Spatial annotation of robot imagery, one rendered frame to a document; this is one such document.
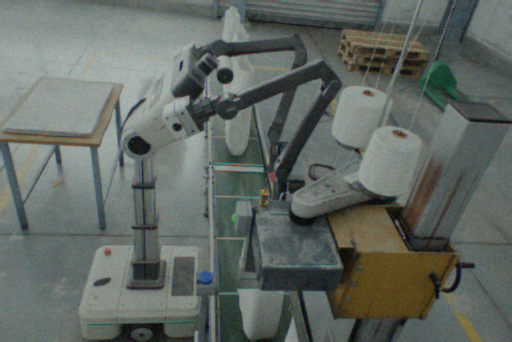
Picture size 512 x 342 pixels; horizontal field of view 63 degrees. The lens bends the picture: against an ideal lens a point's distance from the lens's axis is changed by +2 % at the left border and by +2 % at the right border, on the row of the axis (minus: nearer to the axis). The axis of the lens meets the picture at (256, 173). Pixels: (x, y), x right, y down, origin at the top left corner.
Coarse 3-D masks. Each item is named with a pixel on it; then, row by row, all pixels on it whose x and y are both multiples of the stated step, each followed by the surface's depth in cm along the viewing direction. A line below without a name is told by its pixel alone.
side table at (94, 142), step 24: (24, 96) 298; (120, 120) 348; (0, 144) 257; (48, 144) 257; (72, 144) 258; (96, 144) 260; (120, 144) 360; (96, 168) 274; (96, 192) 285; (24, 216) 291
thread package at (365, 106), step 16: (352, 96) 130; (368, 96) 130; (384, 96) 133; (336, 112) 137; (368, 112) 127; (336, 128) 136; (352, 128) 131; (368, 128) 130; (352, 144) 134; (368, 144) 133
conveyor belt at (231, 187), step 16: (224, 176) 312; (240, 176) 314; (256, 176) 317; (224, 192) 296; (240, 192) 298; (256, 192) 300; (224, 208) 281; (224, 224) 268; (224, 240) 256; (240, 240) 257; (224, 256) 245; (240, 256) 246; (224, 272) 235; (224, 288) 226; (224, 304) 217; (288, 304) 222; (224, 320) 209; (240, 320) 210; (288, 320) 214; (224, 336) 202; (240, 336) 203
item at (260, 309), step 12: (240, 300) 209; (252, 300) 185; (264, 300) 182; (276, 300) 182; (252, 312) 187; (264, 312) 186; (276, 312) 187; (252, 324) 191; (264, 324) 191; (276, 324) 193; (252, 336) 196; (264, 336) 198
